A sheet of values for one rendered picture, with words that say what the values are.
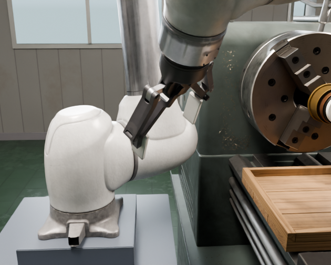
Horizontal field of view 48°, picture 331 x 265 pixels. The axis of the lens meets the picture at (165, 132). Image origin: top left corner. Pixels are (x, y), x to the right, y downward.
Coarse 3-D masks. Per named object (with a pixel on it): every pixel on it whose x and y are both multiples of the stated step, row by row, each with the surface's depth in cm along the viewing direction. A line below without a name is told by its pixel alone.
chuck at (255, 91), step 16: (304, 32) 92; (320, 32) 90; (272, 48) 93; (304, 48) 90; (320, 48) 91; (256, 64) 94; (272, 64) 91; (320, 64) 92; (256, 80) 92; (272, 80) 92; (288, 80) 93; (256, 96) 93; (272, 96) 93; (288, 96) 94; (256, 112) 94; (272, 112) 95; (288, 112) 95; (256, 128) 99; (272, 128) 96; (320, 128) 97; (304, 144) 98; (320, 144) 98
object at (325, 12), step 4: (324, 0) 92; (328, 0) 91; (324, 4) 92; (324, 8) 92; (328, 8) 91; (324, 12) 92; (328, 12) 92; (320, 16) 93; (324, 16) 92; (328, 16) 92; (320, 20) 93; (324, 20) 92; (320, 24) 93; (324, 24) 93; (320, 28) 93
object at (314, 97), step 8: (320, 88) 85; (328, 88) 83; (312, 96) 85; (320, 96) 82; (328, 96) 80; (312, 104) 85; (320, 104) 82; (312, 112) 86; (320, 112) 82; (320, 120) 87; (328, 120) 81
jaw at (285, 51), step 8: (280, 48) 90; (288, 48) 90; (296, 48) 87; (280, 56) 90; (288, 56) 87; (296, 56) 87; (288, 64) 87; (296, 64) 87; (304, 64) 88; (288, 72) 91; (296, 72) 87; (304, 72) 86; (312, 72) 86; (296, 80) 90; (304, 80) 87; (312, 80) 86; (320, 80) 85; (304, 88) 88; (312, 88) 85
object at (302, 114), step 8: (296, 104) 96; (296, 112) 94; (304, 112) 90; (296, 120) 92; (304, 120) 89; (312, 120) 88; (288, 128) 95; (296, 128) 91; (304, 128) 90; (312, 128) 90; (288, 136) 93; (296, 136) 93; (304, 136) 93; (280, 144) 98; (288, 144) 93; (296, 144) 94
